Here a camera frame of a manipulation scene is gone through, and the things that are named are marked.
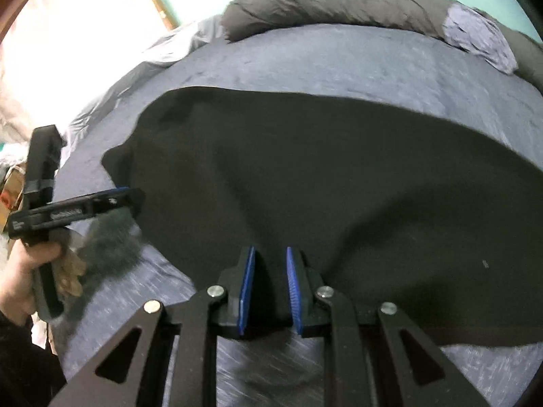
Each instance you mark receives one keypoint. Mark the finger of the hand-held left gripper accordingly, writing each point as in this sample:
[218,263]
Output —
[123,200]

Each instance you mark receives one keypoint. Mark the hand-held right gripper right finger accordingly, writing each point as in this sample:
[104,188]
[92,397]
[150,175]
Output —
[295,293]

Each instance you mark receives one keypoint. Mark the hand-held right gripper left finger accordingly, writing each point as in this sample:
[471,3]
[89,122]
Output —
[246,293]

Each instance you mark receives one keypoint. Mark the black sweater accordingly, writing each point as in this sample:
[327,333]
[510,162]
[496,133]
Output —
[339,199]

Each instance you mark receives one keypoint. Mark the person's left forearm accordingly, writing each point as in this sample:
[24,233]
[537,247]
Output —
[21,369]

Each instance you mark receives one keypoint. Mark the person's left hand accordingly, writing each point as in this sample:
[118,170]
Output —
[19,275]

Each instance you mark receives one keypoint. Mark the sheer pink curtain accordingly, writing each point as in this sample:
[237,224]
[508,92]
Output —
[25,93]

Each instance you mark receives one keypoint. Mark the light grey satin sheet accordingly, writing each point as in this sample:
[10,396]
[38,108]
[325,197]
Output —
[169,46]

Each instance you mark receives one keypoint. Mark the dark grey rolled duvet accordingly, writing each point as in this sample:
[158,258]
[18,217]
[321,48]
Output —
[318,4]

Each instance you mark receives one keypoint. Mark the crumpled light purple cloth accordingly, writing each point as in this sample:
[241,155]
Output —
[479,38]

